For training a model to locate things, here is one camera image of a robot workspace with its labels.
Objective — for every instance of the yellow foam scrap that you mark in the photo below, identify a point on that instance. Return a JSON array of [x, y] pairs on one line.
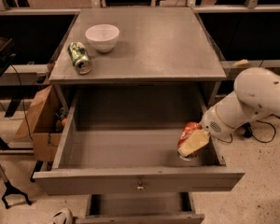
[[241, 63]]

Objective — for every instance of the brown cardboard box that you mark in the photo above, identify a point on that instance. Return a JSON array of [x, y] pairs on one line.
[[40, 125]]

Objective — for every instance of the black tripod stand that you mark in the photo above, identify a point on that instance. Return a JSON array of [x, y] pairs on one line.
[[11, 190]]

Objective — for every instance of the grey drawer cabinet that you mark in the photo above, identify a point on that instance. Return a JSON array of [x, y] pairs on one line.
[[159, 47]]

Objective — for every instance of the red coke can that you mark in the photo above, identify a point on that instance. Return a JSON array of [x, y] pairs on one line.
[[189, 128]]

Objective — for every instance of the white ceramic bowl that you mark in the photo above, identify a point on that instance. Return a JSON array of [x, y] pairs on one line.
[[103, 37]]

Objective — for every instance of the white round floor object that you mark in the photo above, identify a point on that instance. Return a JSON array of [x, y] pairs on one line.
[[63, 216]]

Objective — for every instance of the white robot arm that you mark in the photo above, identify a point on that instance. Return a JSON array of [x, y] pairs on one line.
[[256, 95]]

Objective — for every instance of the green soda can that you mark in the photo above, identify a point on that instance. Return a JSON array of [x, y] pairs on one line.
[[79, 57]]

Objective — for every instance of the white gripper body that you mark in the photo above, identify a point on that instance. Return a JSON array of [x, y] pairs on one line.
[[212, 124]]

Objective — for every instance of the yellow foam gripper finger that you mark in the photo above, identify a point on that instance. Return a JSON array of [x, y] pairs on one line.
[[196, 140]]

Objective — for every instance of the open grey top drawer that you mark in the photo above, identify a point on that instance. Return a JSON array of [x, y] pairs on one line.
[[116, 136]]

